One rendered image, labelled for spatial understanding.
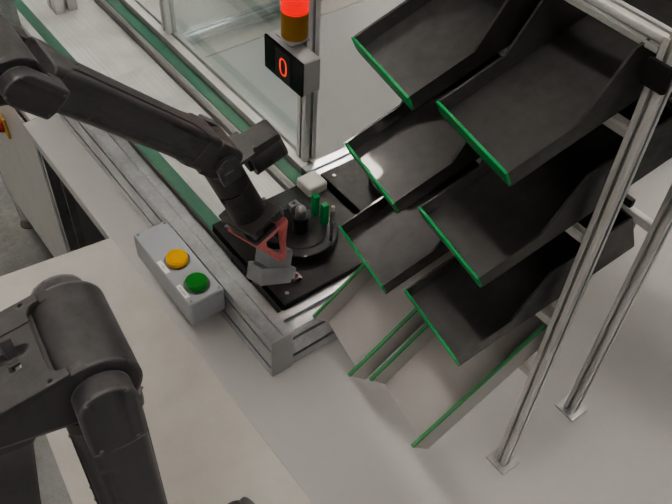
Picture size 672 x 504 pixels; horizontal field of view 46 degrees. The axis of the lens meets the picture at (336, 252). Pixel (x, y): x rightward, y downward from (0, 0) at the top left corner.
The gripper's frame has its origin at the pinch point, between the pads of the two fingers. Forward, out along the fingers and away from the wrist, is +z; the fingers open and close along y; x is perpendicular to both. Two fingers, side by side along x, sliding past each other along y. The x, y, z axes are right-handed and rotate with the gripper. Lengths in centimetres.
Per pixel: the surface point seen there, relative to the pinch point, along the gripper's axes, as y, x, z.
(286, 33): 17.2, -29.3, -20.1
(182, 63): 71, -29, -3
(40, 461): 89, 60, 69
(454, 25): -35, -22, -34
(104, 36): 97, -24, -11
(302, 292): 0.4, -0.7, 11.7
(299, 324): -3.6, 4.1, 12.9
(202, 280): 12.7, 9.8, 4.1
